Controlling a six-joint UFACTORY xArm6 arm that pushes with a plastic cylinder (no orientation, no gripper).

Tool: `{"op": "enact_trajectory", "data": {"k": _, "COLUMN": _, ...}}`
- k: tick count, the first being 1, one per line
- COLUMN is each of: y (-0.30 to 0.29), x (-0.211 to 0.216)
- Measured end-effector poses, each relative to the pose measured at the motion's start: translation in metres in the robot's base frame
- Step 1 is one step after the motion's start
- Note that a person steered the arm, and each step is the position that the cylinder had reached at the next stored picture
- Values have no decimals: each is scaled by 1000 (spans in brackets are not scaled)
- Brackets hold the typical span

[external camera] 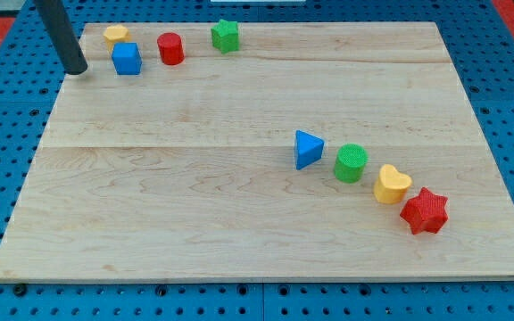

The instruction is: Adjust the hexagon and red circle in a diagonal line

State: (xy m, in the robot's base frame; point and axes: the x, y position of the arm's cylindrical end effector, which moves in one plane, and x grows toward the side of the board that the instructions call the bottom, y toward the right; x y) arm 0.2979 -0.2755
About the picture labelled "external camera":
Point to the green cylinder block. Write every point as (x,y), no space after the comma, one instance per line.
(351,160)

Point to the yellow heart block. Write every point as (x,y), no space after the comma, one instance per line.
(391,185)

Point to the red star block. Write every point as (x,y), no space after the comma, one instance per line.
(425,212)

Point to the yellow hexagon block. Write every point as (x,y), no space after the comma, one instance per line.
(115,34)

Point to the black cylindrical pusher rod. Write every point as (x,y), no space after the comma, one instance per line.
(57,22)

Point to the light wooden board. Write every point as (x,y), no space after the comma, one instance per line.
(185,173)

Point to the red cylinder block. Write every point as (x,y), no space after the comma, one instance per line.
(171,48)

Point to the blue cube block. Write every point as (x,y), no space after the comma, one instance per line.
(126,58)

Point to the green star block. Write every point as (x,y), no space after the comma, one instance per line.
(225,36)

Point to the blue triangle block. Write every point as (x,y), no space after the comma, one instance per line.
(307,149)

